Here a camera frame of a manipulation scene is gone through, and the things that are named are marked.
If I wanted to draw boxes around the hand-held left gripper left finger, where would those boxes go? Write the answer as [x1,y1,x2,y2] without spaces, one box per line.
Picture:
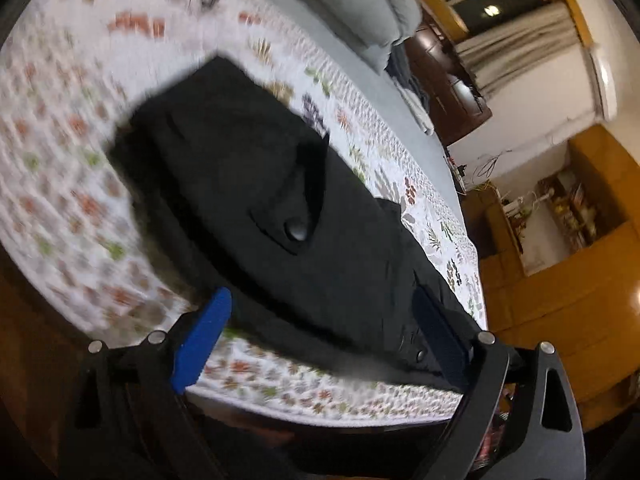
[62,287,234,480]

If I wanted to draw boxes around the white air conditioner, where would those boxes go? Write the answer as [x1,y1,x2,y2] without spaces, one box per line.
[587,42,622,124]

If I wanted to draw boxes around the beige curtain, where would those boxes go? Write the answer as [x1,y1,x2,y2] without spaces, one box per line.
[454,2,590,102]

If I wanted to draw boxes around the wooden cabinet with shelves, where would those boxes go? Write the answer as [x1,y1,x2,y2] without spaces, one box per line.
[462,125,640,433]

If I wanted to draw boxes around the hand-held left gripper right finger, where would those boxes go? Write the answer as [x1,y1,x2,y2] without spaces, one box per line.
[412,285,587,480]

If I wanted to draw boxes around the white folded cloth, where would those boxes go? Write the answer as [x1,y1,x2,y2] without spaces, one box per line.
[399,87,437,136]

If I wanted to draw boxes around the grey pillow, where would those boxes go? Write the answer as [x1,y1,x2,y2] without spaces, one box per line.
[276,0,424,72]

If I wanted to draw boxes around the black pants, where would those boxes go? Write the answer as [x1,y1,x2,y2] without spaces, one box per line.
[107,55,488,392]

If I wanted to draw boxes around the floral quilted blanket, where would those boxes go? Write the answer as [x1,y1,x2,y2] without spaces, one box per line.
[0,0,489,424]

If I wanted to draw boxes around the dark wooden headboard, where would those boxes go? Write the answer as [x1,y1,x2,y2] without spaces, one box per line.
[402,20,494,147]

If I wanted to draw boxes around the dark blue cloth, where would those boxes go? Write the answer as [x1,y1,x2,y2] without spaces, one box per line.
[384,42,432,107]

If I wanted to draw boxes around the wall cables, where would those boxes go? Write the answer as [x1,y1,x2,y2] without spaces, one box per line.
[444,146,516,195]

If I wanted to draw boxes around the grey bed sheet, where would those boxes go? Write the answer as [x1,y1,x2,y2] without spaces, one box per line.
[232,0,467,211]

